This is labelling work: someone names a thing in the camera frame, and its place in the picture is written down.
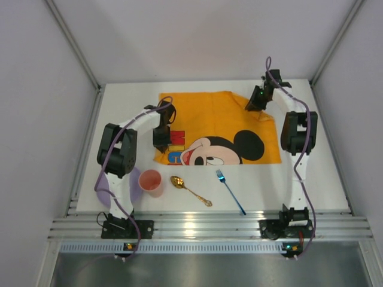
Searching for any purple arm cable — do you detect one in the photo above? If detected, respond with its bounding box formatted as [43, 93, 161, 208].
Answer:
[265, 56, 317, 264]
[94, 96, 174, 261]

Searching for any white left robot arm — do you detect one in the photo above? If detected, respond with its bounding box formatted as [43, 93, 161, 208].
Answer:
[94, 96, 176, 219]

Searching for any lilac plate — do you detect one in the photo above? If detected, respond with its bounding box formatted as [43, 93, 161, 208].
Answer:
[96, 167, 142, 208]

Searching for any aluminium frame rail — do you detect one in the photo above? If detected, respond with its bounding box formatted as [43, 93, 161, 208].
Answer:
[48, 211, 373, 241]

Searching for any blue metallic fork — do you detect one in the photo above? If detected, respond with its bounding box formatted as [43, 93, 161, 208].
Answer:
[216, 169, 247, 215]

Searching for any right aluminium corner post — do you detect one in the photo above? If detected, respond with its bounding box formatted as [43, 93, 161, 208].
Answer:
[309, 0, 367, 87]

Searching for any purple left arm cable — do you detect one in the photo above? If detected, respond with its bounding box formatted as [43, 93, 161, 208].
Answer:
[94, 96, 174, 261]

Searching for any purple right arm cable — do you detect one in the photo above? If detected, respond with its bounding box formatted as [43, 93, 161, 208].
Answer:
[265, 56, 317, 264]

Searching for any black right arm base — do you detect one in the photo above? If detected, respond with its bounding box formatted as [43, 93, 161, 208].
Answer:
[259, 204, 314, 240]

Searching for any aluminium corner post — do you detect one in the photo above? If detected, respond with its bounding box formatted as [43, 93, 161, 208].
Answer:
[44, 0, 101, 90]
[309, 0, 367, 87]

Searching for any pink plastic cup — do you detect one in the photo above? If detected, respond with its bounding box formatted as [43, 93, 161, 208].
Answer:
[138, 169, 163, 198]

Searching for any grey slotted cable duct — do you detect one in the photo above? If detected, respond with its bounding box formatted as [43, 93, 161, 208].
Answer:
[60, 241, 301, 254]

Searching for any gold ornate spoon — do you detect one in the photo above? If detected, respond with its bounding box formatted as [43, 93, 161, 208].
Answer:
[170, 176, 212, 207]

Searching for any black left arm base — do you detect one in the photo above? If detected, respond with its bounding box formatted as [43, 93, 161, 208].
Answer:
[96, 212, 154, 239]

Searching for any left aluminium corner post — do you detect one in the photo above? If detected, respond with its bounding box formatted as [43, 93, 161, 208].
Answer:
[44, 0, 101, 90]

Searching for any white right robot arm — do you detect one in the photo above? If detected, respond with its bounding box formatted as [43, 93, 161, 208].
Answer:
[245, 68, 318, 226]

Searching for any orange Mickey Mouse cloth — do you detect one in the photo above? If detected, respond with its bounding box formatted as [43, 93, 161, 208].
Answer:
[154, 91, 282, 166]

